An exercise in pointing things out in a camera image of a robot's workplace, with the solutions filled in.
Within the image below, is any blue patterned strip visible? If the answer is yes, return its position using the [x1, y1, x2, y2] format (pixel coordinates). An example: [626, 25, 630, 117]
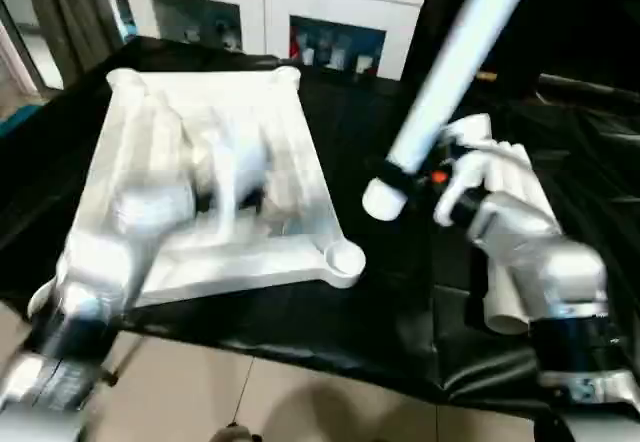
[105, 0, 137, 41]

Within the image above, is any black backdrop cloth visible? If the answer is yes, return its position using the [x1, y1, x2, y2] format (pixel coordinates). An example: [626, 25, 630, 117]
[402, 0, 640, 81]

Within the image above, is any grey curtain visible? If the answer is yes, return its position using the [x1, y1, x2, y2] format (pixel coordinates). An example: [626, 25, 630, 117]
[22, 0, 119, 96]

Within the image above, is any black mat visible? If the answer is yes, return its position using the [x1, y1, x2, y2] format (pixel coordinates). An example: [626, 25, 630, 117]
[0, 36, 640, 418]

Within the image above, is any white plastic table top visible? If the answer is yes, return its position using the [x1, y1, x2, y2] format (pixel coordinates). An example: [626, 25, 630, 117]
[27, 64, 367, 323]

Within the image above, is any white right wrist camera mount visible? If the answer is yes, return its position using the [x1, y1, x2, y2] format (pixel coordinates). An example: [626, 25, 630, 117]
[434, 114, 494, 228]

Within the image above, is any dark metal rod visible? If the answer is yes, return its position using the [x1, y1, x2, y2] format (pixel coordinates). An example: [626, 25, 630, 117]
[537, 72, 640, 103]

